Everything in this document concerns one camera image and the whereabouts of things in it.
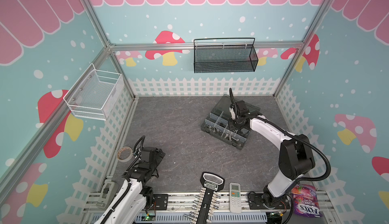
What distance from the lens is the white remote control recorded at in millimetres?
736

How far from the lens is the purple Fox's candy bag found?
0.71m

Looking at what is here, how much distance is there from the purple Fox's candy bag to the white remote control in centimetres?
25

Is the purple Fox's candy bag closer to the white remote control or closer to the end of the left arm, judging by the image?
the white remote control
